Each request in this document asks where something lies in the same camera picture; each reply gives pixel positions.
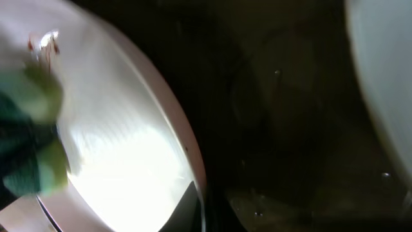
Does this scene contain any green yellow sponge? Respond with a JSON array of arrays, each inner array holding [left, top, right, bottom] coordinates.
[[1, 63, 70, 197]]

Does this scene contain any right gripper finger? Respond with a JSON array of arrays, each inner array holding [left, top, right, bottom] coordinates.
[[159, 182, 202, 232]]

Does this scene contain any white plate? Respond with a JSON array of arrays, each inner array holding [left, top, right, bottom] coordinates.
[[344, 0, 411, 188], [1, 1, 206, 231]]

